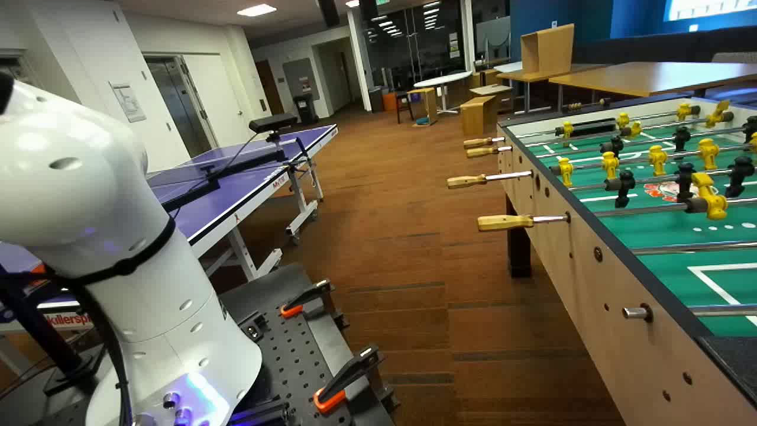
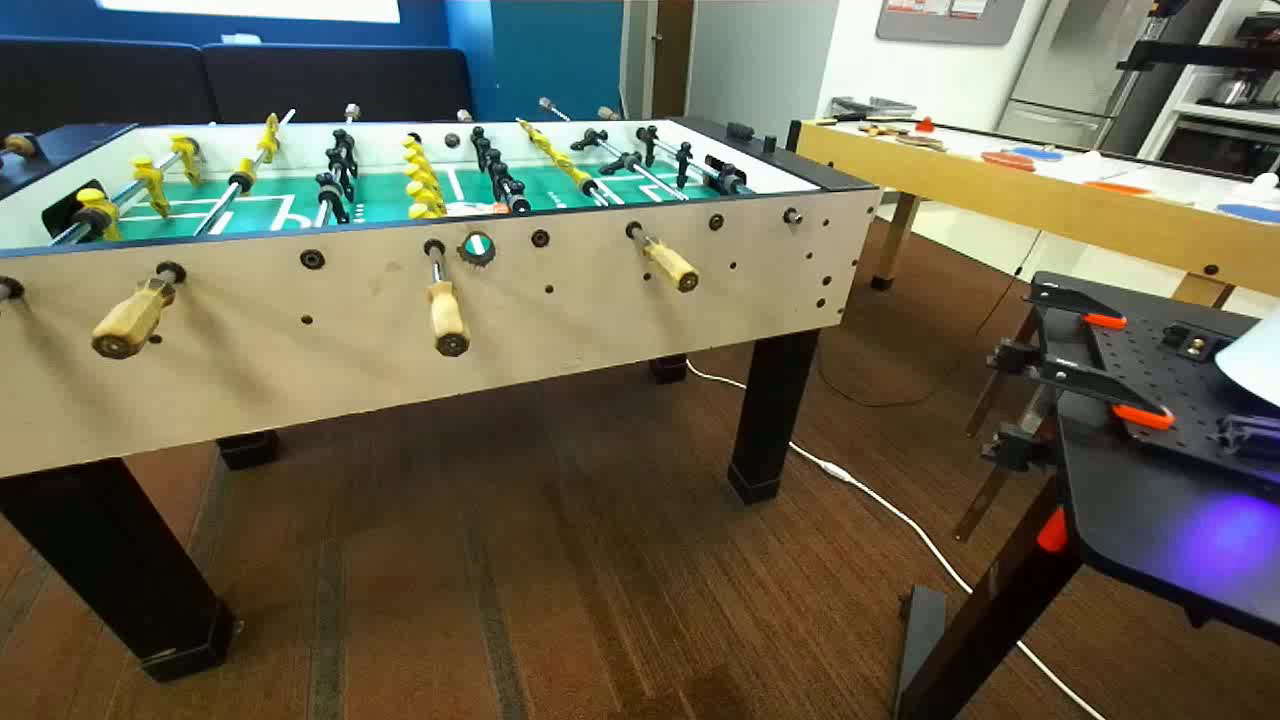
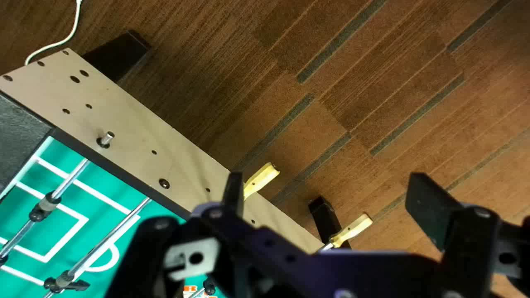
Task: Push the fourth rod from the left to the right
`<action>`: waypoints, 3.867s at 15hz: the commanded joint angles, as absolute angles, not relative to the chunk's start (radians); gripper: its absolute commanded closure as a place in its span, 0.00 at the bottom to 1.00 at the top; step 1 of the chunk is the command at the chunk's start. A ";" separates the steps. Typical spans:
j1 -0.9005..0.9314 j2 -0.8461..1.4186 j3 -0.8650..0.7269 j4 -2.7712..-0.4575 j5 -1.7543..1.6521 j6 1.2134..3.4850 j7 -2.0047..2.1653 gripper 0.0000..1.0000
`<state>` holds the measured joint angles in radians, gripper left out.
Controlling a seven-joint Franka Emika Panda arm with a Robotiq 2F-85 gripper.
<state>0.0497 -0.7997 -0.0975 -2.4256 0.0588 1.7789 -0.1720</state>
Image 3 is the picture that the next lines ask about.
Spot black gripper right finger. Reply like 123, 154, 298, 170
404, 170, 502, 267

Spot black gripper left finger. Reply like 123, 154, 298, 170
220, 170, 247, 219

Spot white floor cable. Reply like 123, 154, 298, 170
23, 0, 85, 66

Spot black-player metal rod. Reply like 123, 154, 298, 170
0, 129, 118, 268
41, 197, 154, 295

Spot beige foosball table cabinet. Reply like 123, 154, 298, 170
0, 48, 328, 298

